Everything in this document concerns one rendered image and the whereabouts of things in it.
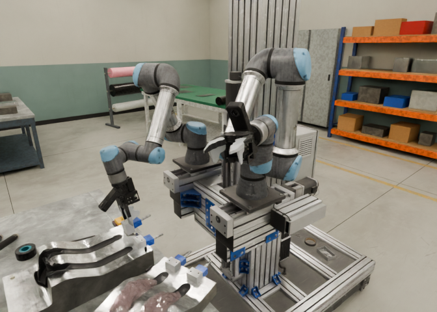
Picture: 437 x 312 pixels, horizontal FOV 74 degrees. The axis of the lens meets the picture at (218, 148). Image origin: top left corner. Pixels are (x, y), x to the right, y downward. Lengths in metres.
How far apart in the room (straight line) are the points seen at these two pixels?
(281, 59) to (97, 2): 7.01
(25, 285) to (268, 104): 1.26
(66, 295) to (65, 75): 6.70
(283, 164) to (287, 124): 0.17
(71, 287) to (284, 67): 1.09
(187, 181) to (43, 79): 6.20
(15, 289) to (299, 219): 1.15
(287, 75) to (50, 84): 6.82
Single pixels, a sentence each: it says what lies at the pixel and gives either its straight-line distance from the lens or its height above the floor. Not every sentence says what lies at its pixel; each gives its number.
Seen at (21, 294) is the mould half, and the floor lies 0.86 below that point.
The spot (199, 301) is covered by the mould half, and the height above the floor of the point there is 0.86.
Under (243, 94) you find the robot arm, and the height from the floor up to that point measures 1.52.
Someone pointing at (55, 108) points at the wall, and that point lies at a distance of 7.70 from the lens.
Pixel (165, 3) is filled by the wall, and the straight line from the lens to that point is 8.66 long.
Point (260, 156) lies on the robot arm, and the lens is 0.96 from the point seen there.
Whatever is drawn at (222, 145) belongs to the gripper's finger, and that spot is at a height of 1.44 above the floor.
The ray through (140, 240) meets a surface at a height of 0.92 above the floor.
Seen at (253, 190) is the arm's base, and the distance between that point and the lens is 1.32.
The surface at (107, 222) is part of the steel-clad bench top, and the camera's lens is 1.71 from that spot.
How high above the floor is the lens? 1.69
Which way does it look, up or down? 19 degrees down
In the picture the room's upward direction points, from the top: straight up
